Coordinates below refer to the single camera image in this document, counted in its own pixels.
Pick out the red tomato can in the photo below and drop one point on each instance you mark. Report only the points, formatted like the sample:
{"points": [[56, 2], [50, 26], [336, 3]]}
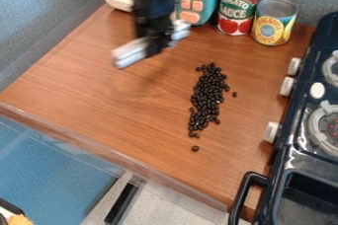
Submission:
{"points": [[236, 7]]}

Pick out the toy stove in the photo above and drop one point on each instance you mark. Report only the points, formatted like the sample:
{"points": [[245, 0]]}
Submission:
{"points": [[308, 143]]}

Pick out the grey sweeping tool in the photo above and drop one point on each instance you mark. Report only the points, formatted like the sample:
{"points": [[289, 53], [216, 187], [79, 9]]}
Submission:
{"points": [[128, 54]]}

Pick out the yellow pineapple can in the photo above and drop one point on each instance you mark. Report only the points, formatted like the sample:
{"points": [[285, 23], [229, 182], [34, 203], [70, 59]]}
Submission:
{"points": [[273, 23]]}

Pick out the pile of black bits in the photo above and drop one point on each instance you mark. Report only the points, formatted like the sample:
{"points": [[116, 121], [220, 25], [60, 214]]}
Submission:
{"points": [[207, 97]]}

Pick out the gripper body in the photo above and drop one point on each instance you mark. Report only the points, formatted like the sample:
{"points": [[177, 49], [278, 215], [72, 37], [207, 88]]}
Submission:
{"points": [[155, 8]]}

